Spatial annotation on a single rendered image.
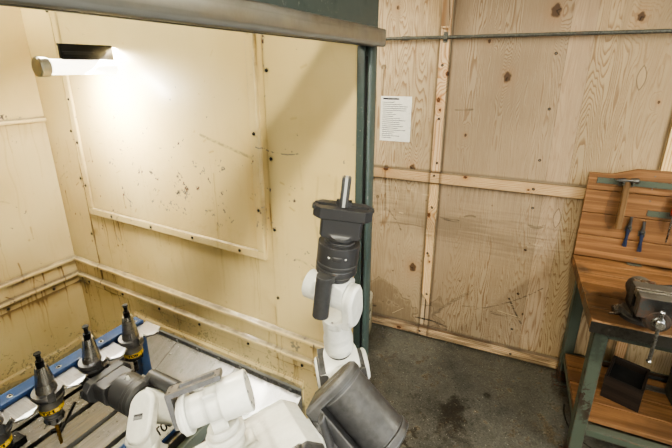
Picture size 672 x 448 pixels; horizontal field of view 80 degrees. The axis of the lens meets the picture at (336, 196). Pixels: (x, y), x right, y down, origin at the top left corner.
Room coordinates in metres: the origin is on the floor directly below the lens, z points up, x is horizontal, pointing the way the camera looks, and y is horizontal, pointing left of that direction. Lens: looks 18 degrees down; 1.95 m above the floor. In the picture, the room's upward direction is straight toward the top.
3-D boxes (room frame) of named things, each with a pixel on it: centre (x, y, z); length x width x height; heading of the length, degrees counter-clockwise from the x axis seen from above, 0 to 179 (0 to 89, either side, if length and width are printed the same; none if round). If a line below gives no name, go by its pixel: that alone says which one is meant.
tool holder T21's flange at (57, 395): (0.76, 0.68, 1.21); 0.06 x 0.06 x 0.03
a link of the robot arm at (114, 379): (0.81, 0.54, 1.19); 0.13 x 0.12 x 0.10; 152
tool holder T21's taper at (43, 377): (0.76, 0.68, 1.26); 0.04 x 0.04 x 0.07
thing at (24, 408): (0.71, 0.71, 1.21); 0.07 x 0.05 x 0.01; 62
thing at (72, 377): (0.81, 0.66, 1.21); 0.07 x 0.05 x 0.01; 62
